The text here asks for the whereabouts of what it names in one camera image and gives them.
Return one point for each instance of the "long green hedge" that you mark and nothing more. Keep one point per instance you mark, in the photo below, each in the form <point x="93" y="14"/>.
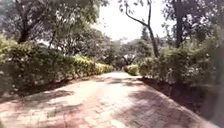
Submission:
<point x="50" y="65"/>

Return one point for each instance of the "row of green bushes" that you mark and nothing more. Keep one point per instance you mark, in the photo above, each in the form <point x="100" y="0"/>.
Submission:
<point x="180" y="63"/>

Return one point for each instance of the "red brick path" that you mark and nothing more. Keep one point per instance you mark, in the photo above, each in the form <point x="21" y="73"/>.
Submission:
<point x="110" y="103"/>

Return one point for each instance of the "row of trees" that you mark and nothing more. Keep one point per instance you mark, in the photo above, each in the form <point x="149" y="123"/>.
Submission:
<point x="66" y="23"/>
<point x="180" y="20"/>

